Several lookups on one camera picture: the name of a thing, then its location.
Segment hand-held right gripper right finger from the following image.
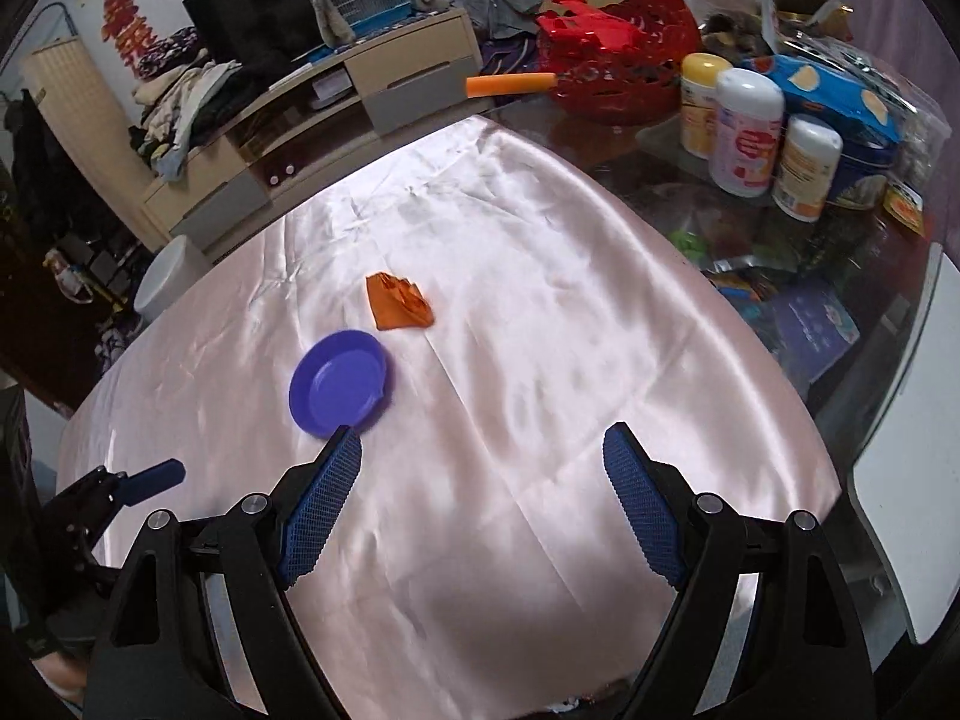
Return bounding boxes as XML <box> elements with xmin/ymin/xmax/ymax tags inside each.
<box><xmin>602</xmin><ymin>421</ymin><xmax>878</xmax><ymax>720</ymax></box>

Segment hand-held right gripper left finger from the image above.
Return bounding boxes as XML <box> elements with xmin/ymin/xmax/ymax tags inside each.
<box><xmin>81</xmin><ymin>424</ymin><xmax>363</xmax><ymax>720</ymax></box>

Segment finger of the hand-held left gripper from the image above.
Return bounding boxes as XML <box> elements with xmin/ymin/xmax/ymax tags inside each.
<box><xmin>45</xmin><ymin>459</ymin><xmax>186</xmax><ymax>542</ymax></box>

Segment purple plastic plate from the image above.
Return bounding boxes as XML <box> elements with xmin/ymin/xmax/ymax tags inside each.
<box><xmin>289</xmin><ymin>328</ymin><xmax>395</xmax><ymax>440</ymax></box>

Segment white round bin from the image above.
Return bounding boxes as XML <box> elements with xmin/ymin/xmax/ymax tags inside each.
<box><xmin>133</xmin><ymin>235</ymin><xmax>213</xmax><ymax>325</ymax></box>

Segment orange folded paper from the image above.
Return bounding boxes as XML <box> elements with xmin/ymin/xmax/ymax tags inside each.
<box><xmin>365</xmin><ymin>272</ymin><xmax>436</xmax><ymax>332</ymax></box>

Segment pink satin tablecloth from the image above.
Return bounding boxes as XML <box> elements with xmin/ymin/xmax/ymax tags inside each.
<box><xmin>56</xmin><ymin>116</ymin><xmax>841</xmax><ymax>720</ymax></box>

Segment blue booklet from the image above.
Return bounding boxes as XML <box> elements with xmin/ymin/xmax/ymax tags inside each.
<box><xmin>750</xmin><ymin>285</ymin><xmax>860</xmax><ymax>383</ymax></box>

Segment white chair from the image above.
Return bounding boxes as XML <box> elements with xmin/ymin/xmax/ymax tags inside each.
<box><xmin>847</xmin><ymin>240</ymin><xmax>960</xmax><ymax>646</ymax></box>

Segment beige woven cabinet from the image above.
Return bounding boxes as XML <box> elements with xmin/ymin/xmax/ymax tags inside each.
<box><xmin>19</xmin><ymin>37</ymin><xmax>155</xmax><ymax>241</ymax></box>

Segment small white bottle orange label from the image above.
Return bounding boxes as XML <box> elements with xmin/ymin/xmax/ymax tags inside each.
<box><xmin>771</xmin><ymin>114</ymin><xmax>845</xmax><ymax>222</ymax></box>

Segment pile of clothes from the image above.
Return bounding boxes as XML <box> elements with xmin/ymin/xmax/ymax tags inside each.
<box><xmin>127</xmin><ymin>26</ymin><xmax>245</xmax><ymax>181</ymax></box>

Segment white bottle pink label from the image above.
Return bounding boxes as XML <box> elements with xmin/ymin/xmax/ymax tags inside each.
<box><xmin>709</xmin><ymin>67</ymin><xmax>786</xmax><ymax>198</ymax></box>

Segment small orange packet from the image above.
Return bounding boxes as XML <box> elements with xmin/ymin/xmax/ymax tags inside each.
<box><xmin>883</xmin><ymin>181</ymin><xmax>925</xmax><ymax>232</ymax></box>

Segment yellow cap white bottle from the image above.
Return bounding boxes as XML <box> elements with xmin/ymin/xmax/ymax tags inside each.
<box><xmin>679</xmin><ymin>52</ymin><xmax>740</xmax><ymax>160</ymax></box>

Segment blue round tin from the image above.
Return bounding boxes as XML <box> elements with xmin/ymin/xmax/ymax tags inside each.
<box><xmin>825</xmin><ymin>127</ymin><xmax>901</xmax><ymax>212</ymax></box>

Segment red lattice basket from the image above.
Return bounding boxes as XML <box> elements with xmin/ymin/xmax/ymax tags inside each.
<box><xmin>536</xmin><ymin>0</ymin><xmax>702</xmax><ymax>125</ymax></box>

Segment orange stick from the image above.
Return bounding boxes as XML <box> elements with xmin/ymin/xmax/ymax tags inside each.
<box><xmin>465</xmin><ymin>73</ymin><xmax>557</xmax><ymax>98</ymax></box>

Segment beige grey tv cabinet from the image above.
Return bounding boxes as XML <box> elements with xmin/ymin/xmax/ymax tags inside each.
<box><xmin>142</xmin><ymin>7</ymin><xmax>485</xmax><ymax>252</ymax></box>

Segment blue snack bag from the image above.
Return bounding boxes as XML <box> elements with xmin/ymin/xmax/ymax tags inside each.
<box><xmin>765</xmin><ymin>54</ymin><xmax>905</xmax><ymax>143</ymax></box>

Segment purple bag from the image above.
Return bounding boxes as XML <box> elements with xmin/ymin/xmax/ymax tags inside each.
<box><xmin>480</xmin><ymin>37</ymin><xmax>541</xmax><ymax>80</ymax></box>

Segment black television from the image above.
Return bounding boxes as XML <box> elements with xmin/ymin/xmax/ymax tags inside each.
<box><xmin>184</xmin><ymin>0</ymin><xmax>443</xmax><ymax>83</ymax></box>

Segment red plastic toy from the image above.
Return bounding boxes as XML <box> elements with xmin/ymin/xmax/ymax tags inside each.
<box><xmin>536</xmin><ymin>0</ymin><xmax>646</xmax><ymax>53</ymax></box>

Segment red wall sticker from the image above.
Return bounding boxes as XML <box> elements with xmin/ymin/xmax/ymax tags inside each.
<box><xmin>101</xmin><ymin>0</ymin><xmax>162</xmax><ymax>80</ymax></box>

